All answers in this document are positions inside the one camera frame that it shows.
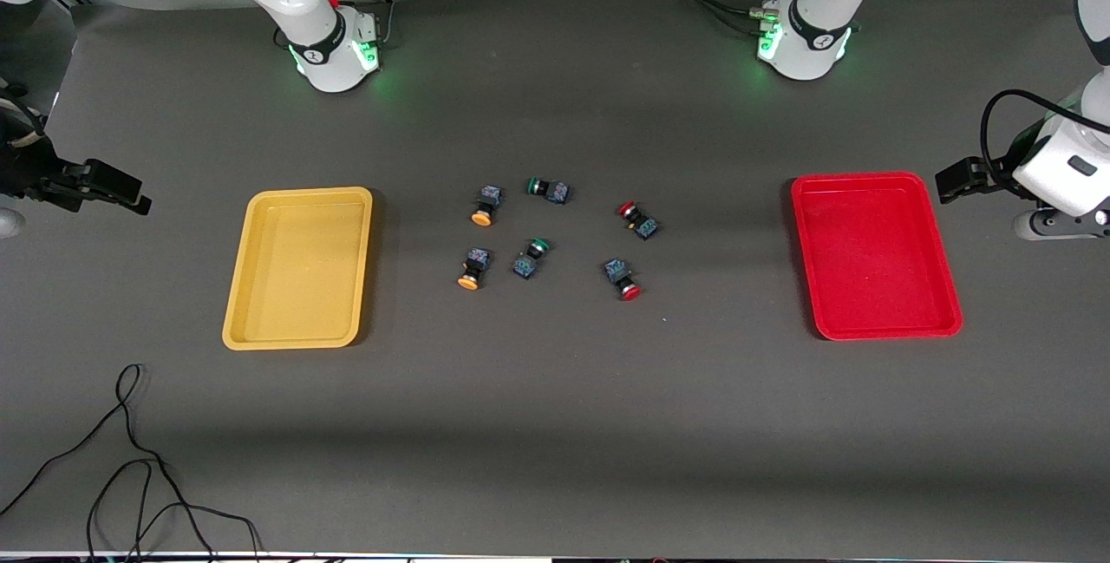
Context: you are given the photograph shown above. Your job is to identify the red push button switch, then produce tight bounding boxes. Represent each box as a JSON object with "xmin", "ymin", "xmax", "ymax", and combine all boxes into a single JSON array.
[
  {"xmin": 603, "ymin": 258, "xmax": 643, "ymax": 302},
  {"xmin": 617, "ymin": 201, "xmax": 661, "ymax": 241}
]

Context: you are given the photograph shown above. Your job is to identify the orange push button switch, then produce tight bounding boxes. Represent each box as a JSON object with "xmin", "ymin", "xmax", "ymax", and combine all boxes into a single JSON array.
[
  {"xmin": 470, "ymin": 185, "xmax": 506, "ymax": 227},
  {"xmin": 457, "ymin": 248, "xmax": 493, "ymax": 291}
]

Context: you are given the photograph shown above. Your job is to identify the red plastic tray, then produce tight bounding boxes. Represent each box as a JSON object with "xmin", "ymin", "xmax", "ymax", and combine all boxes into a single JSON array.
[{"xmin": 790, "ymin": 171, "xmax": 965, "ymax": 343}]

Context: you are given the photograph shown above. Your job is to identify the yellow plastic tray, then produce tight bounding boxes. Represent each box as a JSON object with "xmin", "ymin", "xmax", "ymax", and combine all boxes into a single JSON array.
[{"xmin": 222, "ymin": 187, "xmax": 375, "ymax": 350}]

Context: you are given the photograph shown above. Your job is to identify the loose black cable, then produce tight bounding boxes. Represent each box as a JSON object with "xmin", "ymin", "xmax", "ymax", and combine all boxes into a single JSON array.
[{"xmin": 0, "ymin": 363, "xmax": 263, "ymax": 563}]

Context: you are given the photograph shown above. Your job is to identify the green push button switch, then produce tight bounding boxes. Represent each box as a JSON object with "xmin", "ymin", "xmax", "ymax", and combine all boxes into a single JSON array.
[
  {"xmin": 526, "ymin": 177, "xmax": 571, "ymax": 206},
  {"xmin": 512, "ymin": 238, "xmax": 552, "ymax": 280}
]

